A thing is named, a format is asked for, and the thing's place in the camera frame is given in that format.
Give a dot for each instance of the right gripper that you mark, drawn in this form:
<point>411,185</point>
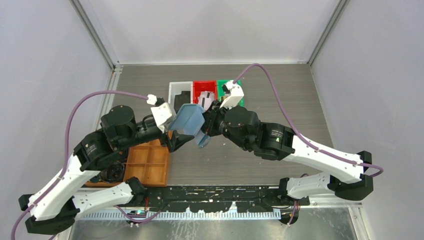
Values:
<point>210,117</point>

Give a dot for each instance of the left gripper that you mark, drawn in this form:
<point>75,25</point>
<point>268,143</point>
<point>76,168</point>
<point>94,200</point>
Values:
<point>177,139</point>

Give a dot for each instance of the blue card holder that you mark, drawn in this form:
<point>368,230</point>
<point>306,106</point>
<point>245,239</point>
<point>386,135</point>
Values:
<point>190,120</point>

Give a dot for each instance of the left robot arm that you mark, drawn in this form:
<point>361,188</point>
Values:
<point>56,207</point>

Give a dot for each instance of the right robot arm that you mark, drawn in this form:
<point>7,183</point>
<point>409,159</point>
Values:
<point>342,174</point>

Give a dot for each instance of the white cards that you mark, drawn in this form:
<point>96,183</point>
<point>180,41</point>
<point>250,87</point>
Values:
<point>205,99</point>

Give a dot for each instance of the black cards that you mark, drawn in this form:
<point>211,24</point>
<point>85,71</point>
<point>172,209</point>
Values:
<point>180,99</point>

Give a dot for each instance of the green plastic bin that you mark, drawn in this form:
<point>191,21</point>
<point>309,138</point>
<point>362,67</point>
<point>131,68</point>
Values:
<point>221,94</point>

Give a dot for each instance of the red plastic bin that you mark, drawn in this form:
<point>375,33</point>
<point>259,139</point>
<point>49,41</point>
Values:
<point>200,86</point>

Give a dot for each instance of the wooden compartment tray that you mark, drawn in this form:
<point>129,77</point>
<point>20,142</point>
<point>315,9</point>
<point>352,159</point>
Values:
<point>149,162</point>

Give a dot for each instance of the white plastic bin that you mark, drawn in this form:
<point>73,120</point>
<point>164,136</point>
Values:
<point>175,88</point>

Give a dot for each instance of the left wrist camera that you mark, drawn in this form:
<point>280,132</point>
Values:
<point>162,112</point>

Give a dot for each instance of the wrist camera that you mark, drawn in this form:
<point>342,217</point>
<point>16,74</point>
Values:
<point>162,112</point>
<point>234,93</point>

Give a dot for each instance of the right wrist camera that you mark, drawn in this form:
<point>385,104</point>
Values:
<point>234,93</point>

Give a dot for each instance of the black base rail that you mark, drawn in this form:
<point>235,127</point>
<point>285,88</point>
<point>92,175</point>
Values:
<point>212,199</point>

